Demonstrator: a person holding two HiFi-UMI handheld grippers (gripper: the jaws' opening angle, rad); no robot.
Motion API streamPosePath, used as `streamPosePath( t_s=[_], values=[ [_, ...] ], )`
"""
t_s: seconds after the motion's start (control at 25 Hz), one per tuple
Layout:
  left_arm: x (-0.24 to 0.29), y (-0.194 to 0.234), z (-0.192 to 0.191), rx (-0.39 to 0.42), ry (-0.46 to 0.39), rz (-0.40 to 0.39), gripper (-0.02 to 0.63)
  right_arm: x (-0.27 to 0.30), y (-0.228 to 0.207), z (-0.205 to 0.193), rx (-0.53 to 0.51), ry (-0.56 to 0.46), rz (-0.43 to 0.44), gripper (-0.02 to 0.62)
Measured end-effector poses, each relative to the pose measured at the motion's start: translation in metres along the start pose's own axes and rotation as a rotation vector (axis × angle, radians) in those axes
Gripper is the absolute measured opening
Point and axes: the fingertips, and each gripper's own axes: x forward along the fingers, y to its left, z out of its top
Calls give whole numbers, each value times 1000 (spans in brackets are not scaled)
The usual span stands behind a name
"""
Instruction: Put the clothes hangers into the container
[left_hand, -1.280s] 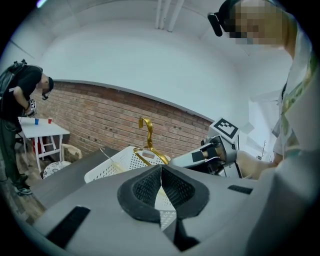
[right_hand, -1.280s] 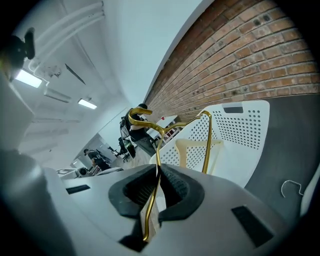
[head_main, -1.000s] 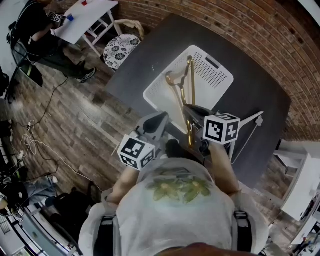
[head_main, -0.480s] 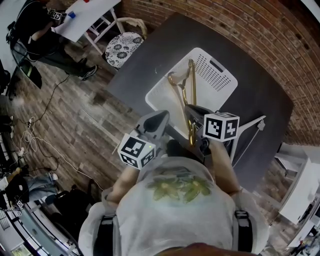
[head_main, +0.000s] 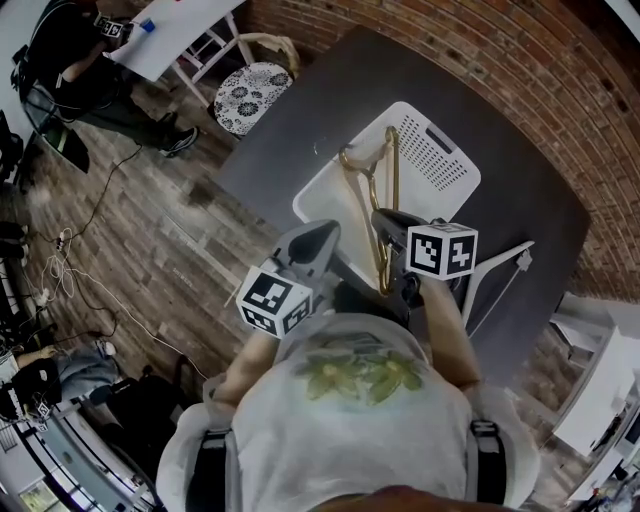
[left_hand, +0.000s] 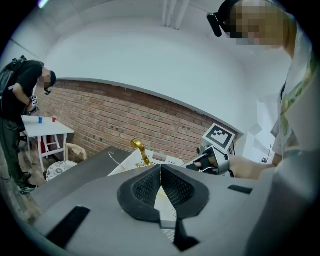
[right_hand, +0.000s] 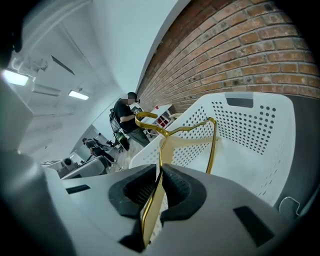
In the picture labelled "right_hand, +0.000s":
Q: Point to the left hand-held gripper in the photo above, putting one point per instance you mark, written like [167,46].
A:
[67,162]

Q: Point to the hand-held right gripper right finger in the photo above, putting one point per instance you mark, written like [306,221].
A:
[212,212]

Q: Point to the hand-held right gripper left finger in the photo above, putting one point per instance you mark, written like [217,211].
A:
[95,197]

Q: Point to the thin brass metal hanger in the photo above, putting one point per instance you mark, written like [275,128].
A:
[153,207]

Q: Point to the white plastic laundry basket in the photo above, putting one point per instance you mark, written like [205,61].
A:
[250,150]

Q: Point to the black green bag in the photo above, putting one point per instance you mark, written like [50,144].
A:
[121,141]

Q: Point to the ceiling light panel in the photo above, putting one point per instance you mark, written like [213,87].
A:
[15,77]
[78,95]

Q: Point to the white ceiling air conditioner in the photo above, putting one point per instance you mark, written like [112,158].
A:
[46,90]

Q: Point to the white folding table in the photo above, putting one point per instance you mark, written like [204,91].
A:
[162,111]

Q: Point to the dark ceiling vent strip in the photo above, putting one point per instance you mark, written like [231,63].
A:
[63,65]

